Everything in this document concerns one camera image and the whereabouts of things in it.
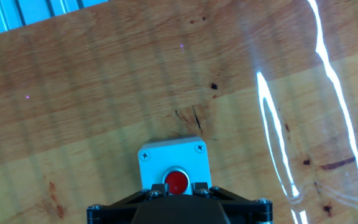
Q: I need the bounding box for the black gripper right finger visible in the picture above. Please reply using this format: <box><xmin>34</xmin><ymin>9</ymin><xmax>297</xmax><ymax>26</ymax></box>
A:
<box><xmin>193</xmin><ymin>182</ymin><xmax>273</xmax><ymax>224</ymax></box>

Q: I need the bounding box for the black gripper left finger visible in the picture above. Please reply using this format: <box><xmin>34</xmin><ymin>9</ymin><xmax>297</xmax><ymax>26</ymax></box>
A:
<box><xmin>87</xmin><ymin>183</ymin><xmax>170</xmax><ymax>224</ymax></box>

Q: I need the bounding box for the grey box small red button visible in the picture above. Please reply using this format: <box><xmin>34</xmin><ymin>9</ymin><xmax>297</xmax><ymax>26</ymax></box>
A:
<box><xmin>137</xmin><ymin>136</ymin><xmax>213</xmax><ymax>195</ymax></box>

